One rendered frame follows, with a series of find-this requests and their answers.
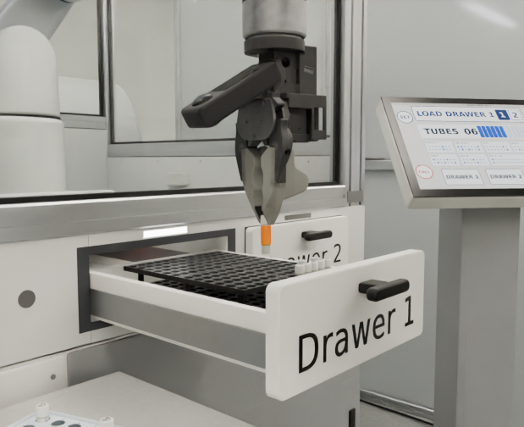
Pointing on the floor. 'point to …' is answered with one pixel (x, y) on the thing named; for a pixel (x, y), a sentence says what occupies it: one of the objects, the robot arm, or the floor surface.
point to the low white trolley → (118, 406)
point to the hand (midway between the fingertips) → (262, 213)
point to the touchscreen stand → (476, 316)
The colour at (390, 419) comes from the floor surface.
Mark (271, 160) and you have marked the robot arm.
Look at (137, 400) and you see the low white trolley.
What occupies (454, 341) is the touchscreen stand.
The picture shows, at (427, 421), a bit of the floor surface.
